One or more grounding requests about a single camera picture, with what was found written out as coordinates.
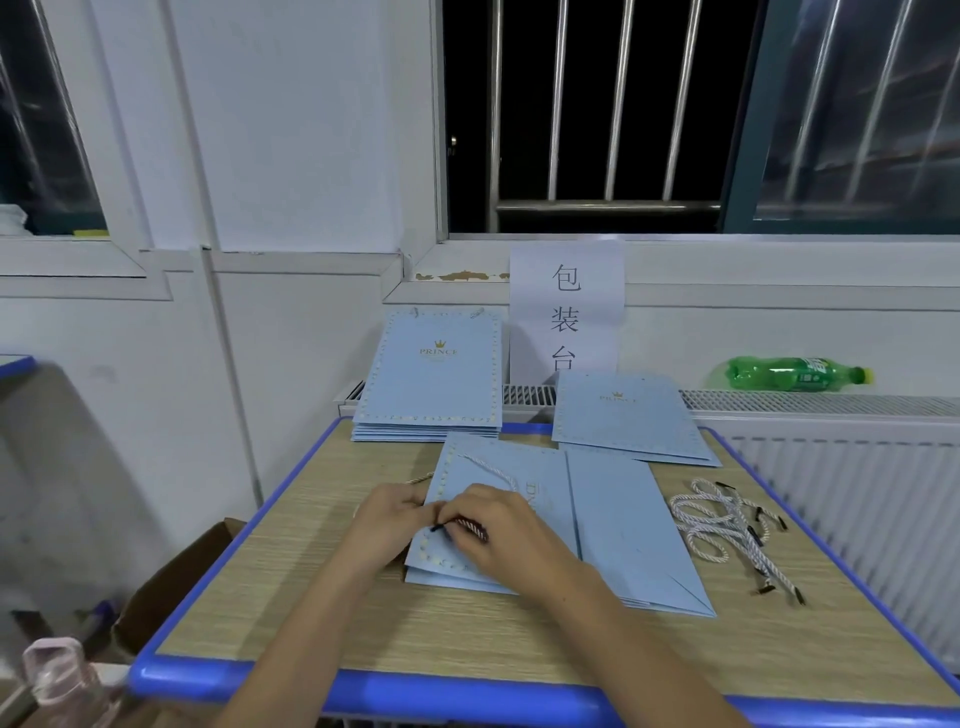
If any person's right hand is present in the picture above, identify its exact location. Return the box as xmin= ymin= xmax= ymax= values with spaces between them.
xmin=435 ymin=484 xmax=591 ymax=603

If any person's left hand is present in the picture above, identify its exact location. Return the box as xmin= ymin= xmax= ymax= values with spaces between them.
xmin=342 ymin=480 xmax=450 ymax=570

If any stack of finished blue bags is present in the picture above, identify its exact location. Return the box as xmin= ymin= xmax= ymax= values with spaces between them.
xmin=355 ymin=423 xmax=506 ymax=435

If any stack of blue paper bags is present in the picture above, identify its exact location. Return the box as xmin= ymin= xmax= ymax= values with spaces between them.
xmin=552 ymin=370 xmax=723 ymax=468

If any pile of white twisted ropes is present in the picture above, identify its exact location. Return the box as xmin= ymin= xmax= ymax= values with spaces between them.
xmin=667 ymin=477 xmax=809 ymax=608

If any person's left forearm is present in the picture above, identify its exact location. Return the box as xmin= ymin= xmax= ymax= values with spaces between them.
xmin=217 ymin=547 xmax=399 ymax=728

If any person's right forearm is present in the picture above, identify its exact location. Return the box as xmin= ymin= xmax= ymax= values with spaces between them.
xmin=543 ymin=570 xmax=752 ymax=728

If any blue-edged wooden desk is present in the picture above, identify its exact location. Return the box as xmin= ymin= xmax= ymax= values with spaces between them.
xmin=127 ymin=420 xmax=960 ymax=728

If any brown cardboard box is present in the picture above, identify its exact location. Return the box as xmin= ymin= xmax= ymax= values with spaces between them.
xmin=112 ymin=517 xmax=249 ymax=663

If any white paper sign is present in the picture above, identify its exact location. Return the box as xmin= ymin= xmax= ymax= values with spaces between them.
xmin=507 ymin=243 xmax=629 ymax=384

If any green plastic bottle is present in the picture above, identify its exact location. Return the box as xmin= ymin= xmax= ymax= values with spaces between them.
xmin=724 ymin=355 xmax=873 ymax=395

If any metal window grille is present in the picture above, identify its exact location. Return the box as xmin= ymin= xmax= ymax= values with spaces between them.
xmin=439 ymin=0 xmax=755 ymax=236

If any white radiator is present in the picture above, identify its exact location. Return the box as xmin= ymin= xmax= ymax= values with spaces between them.
xmin=337 ymin=379 xmax=960 ymax=662

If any pink water bottle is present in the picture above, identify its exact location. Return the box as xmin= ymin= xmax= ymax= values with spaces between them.
xmin=22 ymin=637 xmax=110 ymax=728

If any white framed window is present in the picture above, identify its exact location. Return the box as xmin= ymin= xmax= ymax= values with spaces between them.
xmin=0 ymin=0 xmax=177 ymax=305

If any teal framed sliding window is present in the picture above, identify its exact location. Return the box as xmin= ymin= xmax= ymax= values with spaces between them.
xmin=723 ymin=0 xmax=960 ymax=236

